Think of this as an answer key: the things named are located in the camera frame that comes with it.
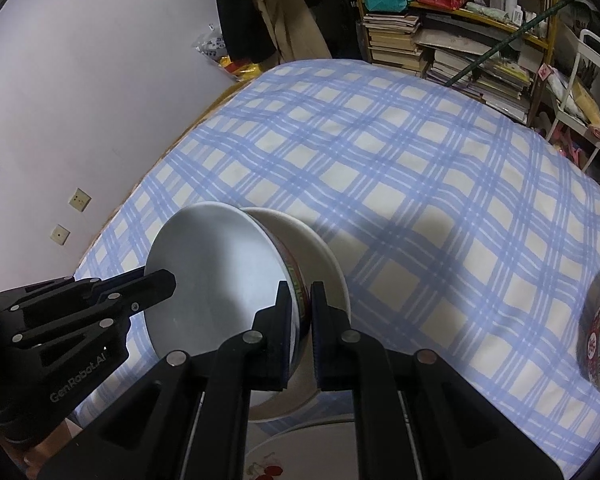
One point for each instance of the red patterned bowl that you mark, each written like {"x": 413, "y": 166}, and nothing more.
{"x": 592, "y": 345}
{"x": 215, "y": 270}

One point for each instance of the large white cherry plate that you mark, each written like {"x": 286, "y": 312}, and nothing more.
{"x": 300, "y": 450}

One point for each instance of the printed snack bag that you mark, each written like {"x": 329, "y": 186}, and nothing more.
{"x": 212, "y": 47}

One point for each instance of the large white cherry bowl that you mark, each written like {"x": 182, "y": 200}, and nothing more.
{"x": 305, "y": 255}

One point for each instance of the dark hanging clothes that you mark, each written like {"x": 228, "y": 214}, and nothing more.
{"x": 240, "y": 20}

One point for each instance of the yellow packet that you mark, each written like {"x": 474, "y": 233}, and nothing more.
{"x": 585, "y": 100}

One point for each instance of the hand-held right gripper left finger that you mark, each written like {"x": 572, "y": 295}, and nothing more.
{"x": 280, "y": 330}

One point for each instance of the green pole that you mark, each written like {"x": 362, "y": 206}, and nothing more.
{"x": 490, "y": 58}

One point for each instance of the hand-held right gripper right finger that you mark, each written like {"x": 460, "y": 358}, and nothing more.
{"x": 325, "y": 330}

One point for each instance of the pile of books and papers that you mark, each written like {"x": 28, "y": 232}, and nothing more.
{"x": 480, "y": 80}

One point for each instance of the stack of old books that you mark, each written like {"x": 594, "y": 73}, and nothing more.
{"x": 390, "y": 45}

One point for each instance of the yellow bookshelf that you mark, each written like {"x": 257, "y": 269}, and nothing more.
{"x": 460, "y": 20}

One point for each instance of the white metal cart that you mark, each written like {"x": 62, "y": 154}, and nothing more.
{"x": 566, "y": 87}

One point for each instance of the white wall socket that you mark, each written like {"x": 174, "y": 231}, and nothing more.
{"x": 59, "y": 234}
{"x": 79, "y": 200}

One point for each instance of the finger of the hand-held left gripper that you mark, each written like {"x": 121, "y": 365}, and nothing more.
{"x": 120, "y": 276}
{"x": 145, "y": 287}

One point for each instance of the beige hanging clothes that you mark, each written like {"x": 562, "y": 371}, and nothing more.
{"x": 290, "y": 25}

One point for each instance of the blue plaid tablecloth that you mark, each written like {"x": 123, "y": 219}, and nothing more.
{"x": 405, "y": 185}

